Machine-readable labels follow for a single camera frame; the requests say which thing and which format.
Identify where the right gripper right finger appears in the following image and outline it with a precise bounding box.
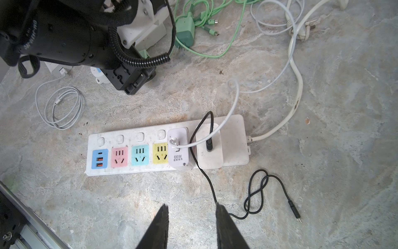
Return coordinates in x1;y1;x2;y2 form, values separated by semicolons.
216;203;249;249

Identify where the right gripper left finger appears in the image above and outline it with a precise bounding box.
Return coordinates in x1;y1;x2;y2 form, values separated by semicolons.
136;204;169;249

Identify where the white power strip cord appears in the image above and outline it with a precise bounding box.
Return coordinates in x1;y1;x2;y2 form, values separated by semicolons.
247;0;350;144

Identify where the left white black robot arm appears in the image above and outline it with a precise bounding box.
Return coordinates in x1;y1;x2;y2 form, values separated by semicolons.
1;1;173;95

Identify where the small blue socket power strip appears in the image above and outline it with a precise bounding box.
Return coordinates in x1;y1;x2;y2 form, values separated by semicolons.
90;67;110;85

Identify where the aluminium rail frame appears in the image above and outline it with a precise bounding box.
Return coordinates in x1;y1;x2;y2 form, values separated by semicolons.
1;183;70;249

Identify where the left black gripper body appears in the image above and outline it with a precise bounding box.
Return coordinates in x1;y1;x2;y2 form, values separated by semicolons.
101;60;156;95

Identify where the white flat charger with cable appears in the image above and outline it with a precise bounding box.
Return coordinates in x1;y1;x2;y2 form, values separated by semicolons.
34;62;84;131

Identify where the small white charger cube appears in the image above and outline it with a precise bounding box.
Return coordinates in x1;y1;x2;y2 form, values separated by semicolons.
167;0;305;171

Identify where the long colourful socket power strip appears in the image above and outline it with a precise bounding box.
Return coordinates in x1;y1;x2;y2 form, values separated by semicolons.
84;114;252;177

